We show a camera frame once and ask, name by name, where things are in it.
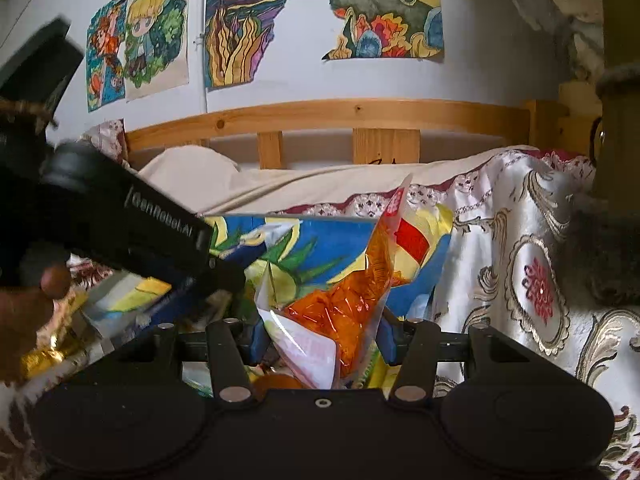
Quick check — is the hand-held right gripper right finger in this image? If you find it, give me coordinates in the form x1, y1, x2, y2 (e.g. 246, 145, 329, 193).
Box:
376, 309, 566, 406

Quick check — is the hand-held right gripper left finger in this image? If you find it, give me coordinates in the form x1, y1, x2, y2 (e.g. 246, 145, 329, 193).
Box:
112, 309, 274, 405

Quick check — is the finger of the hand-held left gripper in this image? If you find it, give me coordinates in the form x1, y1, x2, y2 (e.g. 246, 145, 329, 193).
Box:
192, 255, 247, 306

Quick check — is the tangerine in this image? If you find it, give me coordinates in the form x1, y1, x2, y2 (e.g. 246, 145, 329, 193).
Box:
250, 371, 307, 392

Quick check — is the orange snack packet red label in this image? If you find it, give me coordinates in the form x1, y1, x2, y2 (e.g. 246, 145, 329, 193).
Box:
257, 174, 415, 392

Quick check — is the blue long snack packet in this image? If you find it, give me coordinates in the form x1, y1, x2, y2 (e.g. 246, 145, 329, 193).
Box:
127, 280, 207, 343

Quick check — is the metal box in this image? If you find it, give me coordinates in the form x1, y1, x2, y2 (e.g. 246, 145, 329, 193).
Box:
70, 211, 456, 392

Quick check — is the person's left hand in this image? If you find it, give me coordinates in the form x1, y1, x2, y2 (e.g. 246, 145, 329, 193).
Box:
0, 265, 72, 386

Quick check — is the beige pillow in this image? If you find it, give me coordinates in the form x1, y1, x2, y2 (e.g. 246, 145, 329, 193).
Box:
137, 145, 541, 217

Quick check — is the colourful drawing sheet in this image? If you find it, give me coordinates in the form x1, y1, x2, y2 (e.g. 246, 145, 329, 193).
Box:
205, 214, 454, 346

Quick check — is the gold foil packet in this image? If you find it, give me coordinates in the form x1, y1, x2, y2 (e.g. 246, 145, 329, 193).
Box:
20, 291, 92, 377

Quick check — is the brown fuzzy trim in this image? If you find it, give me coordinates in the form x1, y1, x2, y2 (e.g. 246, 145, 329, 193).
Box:
0, 99, 59, 129

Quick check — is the floral satin blanket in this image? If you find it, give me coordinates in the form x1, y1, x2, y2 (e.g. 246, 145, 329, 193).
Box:
0, 120, 640, 480

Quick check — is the dark blurred block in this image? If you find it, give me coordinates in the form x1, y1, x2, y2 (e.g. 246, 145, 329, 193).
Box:
0, 17, 85, 111

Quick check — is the wooden bed headboard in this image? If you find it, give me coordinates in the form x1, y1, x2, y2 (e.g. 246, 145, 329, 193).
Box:
122, 99, 571, 171

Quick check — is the cat tree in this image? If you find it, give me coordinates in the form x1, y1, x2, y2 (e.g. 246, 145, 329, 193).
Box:
559, 0, 640, 307

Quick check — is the printed curtain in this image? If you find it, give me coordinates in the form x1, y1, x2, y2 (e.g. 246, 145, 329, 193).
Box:
477, 0, 601, 83

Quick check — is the fish drawing wall poster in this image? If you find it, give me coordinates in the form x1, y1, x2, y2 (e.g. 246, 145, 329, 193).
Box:
86, 2, 127, 113

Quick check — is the cartoon figure wall poster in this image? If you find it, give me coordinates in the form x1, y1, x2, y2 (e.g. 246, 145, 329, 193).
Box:
122, 0, 192, 102

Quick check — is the white wall pipe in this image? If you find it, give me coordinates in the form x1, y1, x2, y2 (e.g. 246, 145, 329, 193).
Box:
199, 0, 209, 113

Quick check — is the swirl drawing wall poster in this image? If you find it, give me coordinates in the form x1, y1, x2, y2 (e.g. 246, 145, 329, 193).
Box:
204, 0, 307, 92

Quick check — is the landscape drawing wall poster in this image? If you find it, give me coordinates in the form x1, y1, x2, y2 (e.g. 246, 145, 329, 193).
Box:
307, 0, 446, 64

